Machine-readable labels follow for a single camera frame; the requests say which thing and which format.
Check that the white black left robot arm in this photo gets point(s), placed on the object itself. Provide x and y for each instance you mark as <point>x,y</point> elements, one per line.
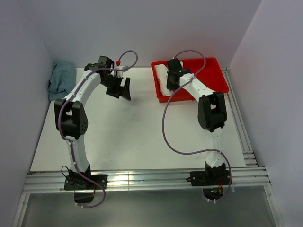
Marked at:
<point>70,116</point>

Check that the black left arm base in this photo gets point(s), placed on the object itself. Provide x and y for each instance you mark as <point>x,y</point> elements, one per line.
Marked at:
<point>84,190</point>

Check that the teal folded cloth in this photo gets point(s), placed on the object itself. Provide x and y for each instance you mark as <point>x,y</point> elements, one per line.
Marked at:
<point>62,80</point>

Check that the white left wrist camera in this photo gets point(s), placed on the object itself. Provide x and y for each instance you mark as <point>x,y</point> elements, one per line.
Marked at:
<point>119,69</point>

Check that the aluminium rail frame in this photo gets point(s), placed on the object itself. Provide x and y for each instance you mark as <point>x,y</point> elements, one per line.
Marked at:
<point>252,175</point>

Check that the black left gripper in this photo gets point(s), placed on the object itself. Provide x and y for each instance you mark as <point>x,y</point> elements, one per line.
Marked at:
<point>123,91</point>

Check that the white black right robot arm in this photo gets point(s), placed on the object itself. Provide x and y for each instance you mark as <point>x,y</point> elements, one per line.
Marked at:
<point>211,115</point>

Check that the white t shirt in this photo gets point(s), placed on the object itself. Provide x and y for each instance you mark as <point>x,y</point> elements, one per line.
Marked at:
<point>161,76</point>

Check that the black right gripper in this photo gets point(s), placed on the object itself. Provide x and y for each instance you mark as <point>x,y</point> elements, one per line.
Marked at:
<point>169,86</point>

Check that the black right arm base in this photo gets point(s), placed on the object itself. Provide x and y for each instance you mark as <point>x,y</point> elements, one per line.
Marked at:
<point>212,182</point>

